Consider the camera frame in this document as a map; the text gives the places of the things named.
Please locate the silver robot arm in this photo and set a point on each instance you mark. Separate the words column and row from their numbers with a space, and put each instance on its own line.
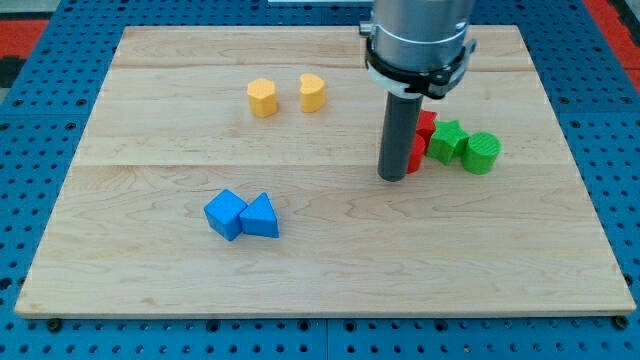
column 414, row 49

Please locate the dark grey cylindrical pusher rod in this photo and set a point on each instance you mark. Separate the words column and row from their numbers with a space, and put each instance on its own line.
column 399, row 126

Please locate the green star block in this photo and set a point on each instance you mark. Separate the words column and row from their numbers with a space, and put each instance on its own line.
column 447, row 142

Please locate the yellow heart block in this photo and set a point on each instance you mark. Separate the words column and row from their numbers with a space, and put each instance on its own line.
column 312, row 92

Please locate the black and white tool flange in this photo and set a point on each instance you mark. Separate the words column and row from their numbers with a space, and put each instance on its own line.
column 435, row 84

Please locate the green cylinder block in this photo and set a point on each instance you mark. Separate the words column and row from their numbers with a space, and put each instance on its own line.
column 481, row 153

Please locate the light wooden board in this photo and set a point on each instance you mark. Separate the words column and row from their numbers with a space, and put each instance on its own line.
column 171, row 128

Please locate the blue triangle block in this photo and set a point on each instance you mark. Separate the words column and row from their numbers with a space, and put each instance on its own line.
column 259, row 218

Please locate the blue cube block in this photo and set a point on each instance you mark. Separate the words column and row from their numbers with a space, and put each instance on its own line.
column 223, row 214

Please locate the red cylinder block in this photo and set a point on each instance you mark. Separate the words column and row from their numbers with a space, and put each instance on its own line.
column 416, row 154

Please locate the red star block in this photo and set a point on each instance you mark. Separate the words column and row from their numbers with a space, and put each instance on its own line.
column 426, row 125

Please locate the yellow hexagon block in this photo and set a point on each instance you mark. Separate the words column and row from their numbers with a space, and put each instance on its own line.
column 262, row 97

